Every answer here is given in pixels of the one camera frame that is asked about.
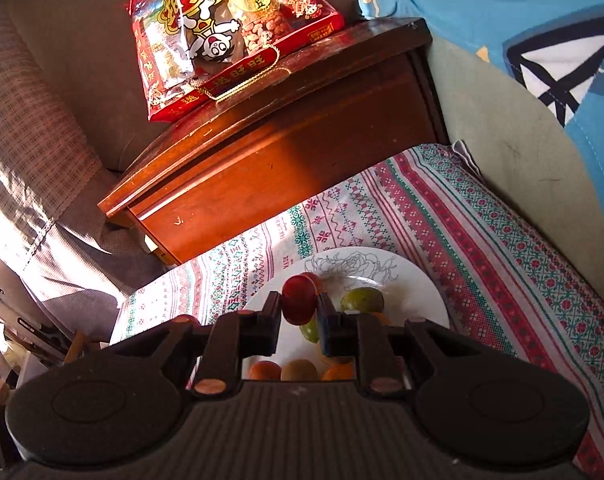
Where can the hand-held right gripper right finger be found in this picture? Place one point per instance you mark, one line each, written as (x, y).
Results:
(325, 325)

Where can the patterned woven tablecloth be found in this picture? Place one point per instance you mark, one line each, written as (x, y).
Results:
(482, 260)

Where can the brown round fruit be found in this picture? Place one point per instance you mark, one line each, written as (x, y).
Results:
(299, 371)

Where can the grey green headboard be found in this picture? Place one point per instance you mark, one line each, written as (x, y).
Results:
(507, 150)

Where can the green round fruit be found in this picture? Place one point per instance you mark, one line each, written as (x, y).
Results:
(362, 300)
(311, 331)

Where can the small red fruit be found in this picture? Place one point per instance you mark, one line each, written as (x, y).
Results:
(299, 299)

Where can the red snack gift bag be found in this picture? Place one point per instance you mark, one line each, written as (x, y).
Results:
(206, 35)

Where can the brown wooden nightstand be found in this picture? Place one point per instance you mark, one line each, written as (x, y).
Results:
(282, 160)

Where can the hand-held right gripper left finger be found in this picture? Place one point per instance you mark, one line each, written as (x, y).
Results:
(273, 322)

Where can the orange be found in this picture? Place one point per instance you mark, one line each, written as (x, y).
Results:
(339, 372)
(265, 370)
(381, 318)

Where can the blue printed pillow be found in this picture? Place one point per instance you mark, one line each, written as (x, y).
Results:
(457, 5)

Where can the white floral plate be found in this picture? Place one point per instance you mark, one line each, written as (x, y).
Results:
(412, 305)

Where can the beige checked sofa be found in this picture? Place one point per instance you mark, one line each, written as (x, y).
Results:
(26, 160)

